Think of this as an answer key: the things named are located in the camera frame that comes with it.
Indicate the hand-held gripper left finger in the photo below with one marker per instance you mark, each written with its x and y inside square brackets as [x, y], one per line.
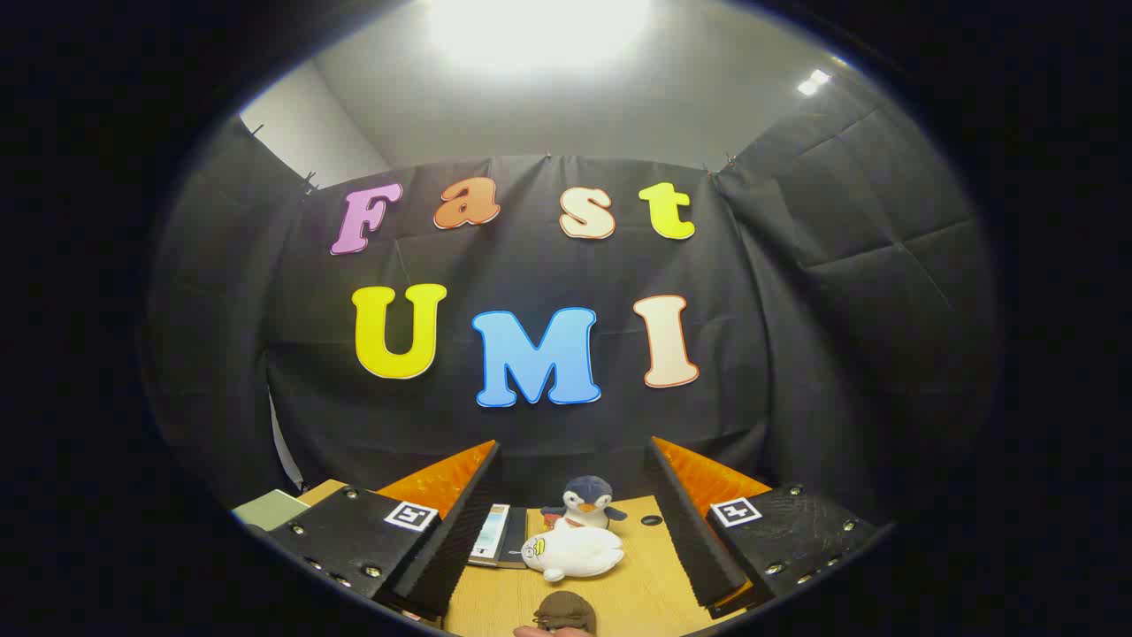
[460, 531]

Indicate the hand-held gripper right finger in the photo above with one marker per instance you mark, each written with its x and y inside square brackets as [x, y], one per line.
[699, 540]

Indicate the brown fuzzy shoe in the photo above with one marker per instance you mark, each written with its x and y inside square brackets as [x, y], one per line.
[566, 609]

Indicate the green fabric storage box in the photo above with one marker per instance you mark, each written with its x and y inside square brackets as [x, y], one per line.
[270, 510]

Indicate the dark covered book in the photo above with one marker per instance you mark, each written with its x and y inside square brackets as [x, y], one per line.
[519, 537]

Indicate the penguin plush toy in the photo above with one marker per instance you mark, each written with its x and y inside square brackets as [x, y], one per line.
[585, 509]

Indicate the white seal plush toy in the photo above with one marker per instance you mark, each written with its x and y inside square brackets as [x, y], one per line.
[579, 553]

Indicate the small ceiling light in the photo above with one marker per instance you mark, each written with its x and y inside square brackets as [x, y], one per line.
[812, 84]

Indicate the large ceiling light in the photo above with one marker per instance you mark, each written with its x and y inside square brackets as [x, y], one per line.
[539, 31]

